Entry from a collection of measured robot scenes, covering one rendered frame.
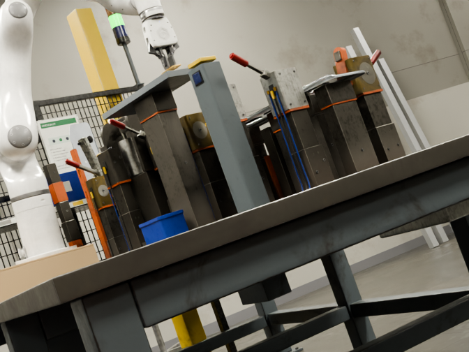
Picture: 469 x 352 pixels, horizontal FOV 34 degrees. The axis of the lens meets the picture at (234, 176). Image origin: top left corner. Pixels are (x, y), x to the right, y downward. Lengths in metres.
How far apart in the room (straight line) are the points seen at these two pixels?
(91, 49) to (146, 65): 2.41
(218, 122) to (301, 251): 0.86
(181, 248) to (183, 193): 1.10
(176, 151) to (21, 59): 0.57
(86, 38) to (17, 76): 1.54
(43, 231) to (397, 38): 5.72
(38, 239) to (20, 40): 0.61
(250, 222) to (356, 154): 1.04
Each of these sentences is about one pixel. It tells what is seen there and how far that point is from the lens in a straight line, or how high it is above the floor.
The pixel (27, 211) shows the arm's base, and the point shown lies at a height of 0.94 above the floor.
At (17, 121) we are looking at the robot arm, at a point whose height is 1.20.
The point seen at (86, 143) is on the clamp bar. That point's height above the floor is 1.19.
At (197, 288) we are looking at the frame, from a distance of 1.25.
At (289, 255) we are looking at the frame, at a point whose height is 0.61.
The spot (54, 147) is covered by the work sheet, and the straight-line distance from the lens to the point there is 3.62.
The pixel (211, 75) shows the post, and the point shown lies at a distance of 2.15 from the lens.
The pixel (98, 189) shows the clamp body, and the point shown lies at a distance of 2.98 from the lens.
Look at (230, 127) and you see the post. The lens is 2.12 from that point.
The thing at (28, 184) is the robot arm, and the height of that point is 1.02.
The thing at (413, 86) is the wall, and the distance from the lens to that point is 7.61.
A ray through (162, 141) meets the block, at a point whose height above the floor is 1.00.
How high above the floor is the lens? 0.67
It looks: 4 degrees up
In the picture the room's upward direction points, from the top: 20 degrees counter-clockwise
